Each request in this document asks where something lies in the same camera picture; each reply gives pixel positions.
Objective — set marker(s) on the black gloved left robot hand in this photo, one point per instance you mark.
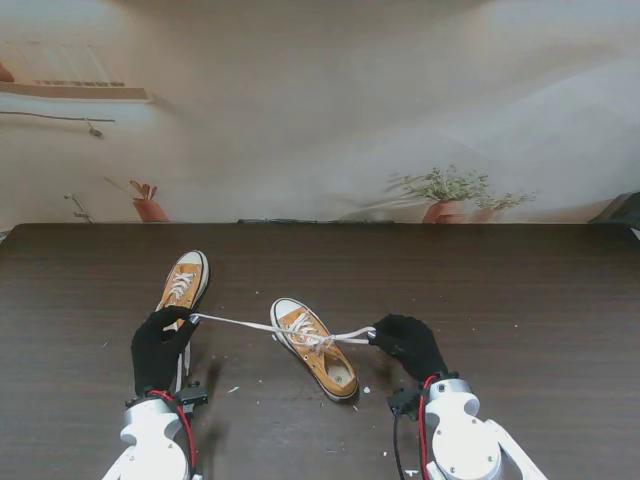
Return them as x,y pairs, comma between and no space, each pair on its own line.
155,355

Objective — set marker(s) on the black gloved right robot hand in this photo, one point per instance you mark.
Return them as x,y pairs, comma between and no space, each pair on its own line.
415,345

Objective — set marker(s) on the yellow canvas sneaker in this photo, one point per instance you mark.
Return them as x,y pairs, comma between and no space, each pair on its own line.
192,280
335,375

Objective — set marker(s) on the green plant in terracotta pot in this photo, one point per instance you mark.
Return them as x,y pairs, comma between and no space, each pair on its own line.
445,210

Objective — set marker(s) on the terracotta pot with wooden utensils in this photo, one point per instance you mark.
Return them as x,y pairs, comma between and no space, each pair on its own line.
150,210

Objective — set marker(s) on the metal tap fixture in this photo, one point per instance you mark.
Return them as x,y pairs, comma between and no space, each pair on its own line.
82,215

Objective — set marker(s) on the metal wall rail with hook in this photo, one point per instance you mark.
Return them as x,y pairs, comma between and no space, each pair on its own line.
50,117

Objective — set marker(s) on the wooden wall shelf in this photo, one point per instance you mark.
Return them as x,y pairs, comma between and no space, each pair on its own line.
75,92

